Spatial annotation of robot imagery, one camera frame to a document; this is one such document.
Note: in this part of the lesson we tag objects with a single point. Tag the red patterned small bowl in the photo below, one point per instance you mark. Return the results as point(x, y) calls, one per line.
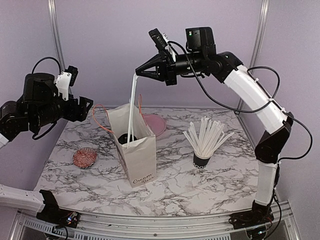
point(84, 157)

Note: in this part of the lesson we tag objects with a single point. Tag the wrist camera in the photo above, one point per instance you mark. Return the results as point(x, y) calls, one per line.
point(162, 43)
point(65, 80)

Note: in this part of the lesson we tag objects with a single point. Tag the aluminium frame post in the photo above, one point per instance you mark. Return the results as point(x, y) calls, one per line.
point(260, 32)
point(53, 18)

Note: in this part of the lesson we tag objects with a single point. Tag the right aluminium frame post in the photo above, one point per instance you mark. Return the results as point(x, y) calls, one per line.
point(260, 32)

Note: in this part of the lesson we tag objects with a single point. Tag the white paper takeout bag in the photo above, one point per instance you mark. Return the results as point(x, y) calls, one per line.
point(138, 158)

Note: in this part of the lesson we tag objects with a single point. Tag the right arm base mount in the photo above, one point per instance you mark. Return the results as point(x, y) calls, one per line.
point(248, 219)

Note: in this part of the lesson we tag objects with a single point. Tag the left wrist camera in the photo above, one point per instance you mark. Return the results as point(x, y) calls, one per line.
point(65, 80)

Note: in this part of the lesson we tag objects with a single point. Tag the left aluminium frame post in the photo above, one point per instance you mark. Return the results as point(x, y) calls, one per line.
point(53, 18)

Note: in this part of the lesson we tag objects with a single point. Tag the single white straw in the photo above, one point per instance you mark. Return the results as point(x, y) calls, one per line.
point(132, 110)

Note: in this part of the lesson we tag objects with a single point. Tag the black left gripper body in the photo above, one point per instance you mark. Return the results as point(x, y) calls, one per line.
point(71, 113)

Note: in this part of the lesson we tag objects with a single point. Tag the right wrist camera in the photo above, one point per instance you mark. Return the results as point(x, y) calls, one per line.
point(162, 43)

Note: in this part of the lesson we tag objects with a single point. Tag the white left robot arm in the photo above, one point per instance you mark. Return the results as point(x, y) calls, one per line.
point(45, 100)

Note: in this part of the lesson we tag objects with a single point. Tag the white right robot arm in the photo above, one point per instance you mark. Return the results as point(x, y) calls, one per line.
point(200, 56)

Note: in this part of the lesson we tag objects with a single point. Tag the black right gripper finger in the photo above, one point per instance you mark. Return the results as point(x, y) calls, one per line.
point(151, 66)
point(155, 75)

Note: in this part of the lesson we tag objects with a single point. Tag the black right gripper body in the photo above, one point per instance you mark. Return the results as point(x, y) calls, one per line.
point(171, 71)

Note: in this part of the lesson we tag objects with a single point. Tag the pink round plate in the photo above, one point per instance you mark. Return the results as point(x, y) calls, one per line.
point(156, 123)

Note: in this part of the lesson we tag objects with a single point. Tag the black cup holding straws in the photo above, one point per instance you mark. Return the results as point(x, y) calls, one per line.
point(199, 161)

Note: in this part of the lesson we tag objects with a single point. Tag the bundle of white wrapped straws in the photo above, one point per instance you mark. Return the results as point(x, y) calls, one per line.
point(210, 137)

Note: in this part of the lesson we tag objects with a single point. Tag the aluminium front rail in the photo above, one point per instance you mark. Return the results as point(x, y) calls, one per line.
point(221, 226)

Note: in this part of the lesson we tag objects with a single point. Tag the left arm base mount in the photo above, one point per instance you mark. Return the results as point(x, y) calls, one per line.
point(52, 213)

